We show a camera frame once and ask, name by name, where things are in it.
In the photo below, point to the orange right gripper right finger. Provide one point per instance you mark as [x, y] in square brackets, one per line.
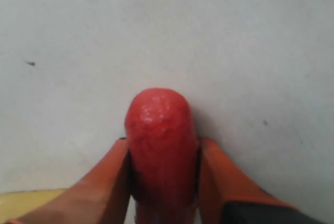
[227, 195]

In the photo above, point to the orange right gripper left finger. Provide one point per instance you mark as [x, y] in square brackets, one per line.
[101, 196]

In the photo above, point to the red toy sausage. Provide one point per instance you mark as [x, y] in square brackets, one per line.
[163, 146]

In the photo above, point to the yellow toy cheese wedge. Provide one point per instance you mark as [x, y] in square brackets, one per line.
[15, 204]

